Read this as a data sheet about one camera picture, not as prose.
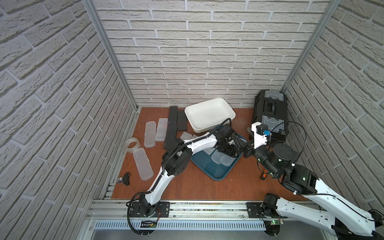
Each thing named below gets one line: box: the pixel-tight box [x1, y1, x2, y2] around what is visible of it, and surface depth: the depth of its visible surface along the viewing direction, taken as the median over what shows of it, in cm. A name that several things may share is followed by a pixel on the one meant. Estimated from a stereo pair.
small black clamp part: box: [117, 171, 131, 186], surface depth 85 cm
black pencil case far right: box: [177, 110, 188, 131], surface depth 111 cm
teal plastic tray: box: [191, 149, 244, 181], surface depth 86 cm
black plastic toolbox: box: [252, 89, 289, 145], surface depth 99 cm
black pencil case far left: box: [169, 105, 178, 125], surface depth 114 cm
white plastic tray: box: [184, 98, 236, 133], surface depth 116 cm
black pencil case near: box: [163, 125, 179, 151], surface depth 105 cm
